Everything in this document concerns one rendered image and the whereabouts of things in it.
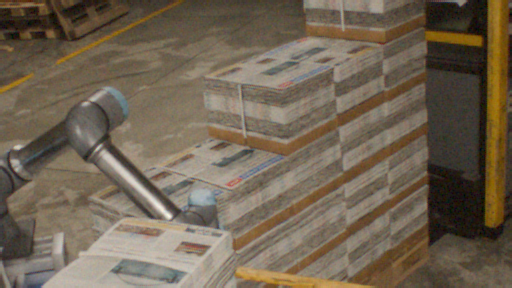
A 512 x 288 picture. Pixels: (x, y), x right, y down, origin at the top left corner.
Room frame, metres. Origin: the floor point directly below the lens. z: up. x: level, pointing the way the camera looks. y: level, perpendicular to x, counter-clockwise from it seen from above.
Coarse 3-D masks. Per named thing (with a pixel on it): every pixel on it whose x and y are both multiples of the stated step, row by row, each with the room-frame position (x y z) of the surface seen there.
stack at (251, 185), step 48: (240, 144) 2.57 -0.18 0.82; (336, 144) 2.56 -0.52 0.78; (384, 144) 2.75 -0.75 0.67; (240, 192) 2.23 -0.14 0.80; (288, 192) 2.37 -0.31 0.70; (336, 192) 2.53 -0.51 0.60; (384, 192) 2.73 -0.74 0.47; (96, 240) 2.28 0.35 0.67; (288, 240) 2.35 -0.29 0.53; (384, 240) 2.73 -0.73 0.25
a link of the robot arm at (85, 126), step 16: (80, 112) 1.93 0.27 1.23; (96, 112) 1.94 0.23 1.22; (80, 128) 1.89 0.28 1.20; (96, 128) 1.90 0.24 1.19; (80, 144) 1.88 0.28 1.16; (96, 144) 1.87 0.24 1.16; (112, 144) 1.90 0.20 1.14; (96, 160) 1.87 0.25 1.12; (112, 160) 1.86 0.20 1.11; (128, 160) 1.88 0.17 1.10; (112, 176) 1.85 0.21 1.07; (128, 176) 1.84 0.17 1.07; (144, 176) 1.86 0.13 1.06; (128, 192) 1.83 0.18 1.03; (144, 192) 1.82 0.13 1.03; (160, 192) 1.84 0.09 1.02; (144, 208) 1.81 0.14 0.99; (160, 208) 1.80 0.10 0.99; (176, 208) 1.82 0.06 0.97; (192, 224) 1.80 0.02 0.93
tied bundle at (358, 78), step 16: (288, 48) 2.89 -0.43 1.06; (304, 48) 2.87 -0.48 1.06; (320, 48) 2.84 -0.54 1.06; (336, 48) 2.81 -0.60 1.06; (352, 48) 2.78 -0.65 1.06; (368, 48) 2.75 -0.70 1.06; (320, 64) 2.63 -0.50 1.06; (336, 64) 2.61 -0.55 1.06; (352, 64) 2.62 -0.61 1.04; (368, 64) 2.70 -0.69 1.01; (336, 80) 2.58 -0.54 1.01; (352, 80) 2.63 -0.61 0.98; (368, 80) 2.70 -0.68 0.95; (336, 96) 2.58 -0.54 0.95; (352, 96) 2.62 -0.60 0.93; (368, 96) 2.68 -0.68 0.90
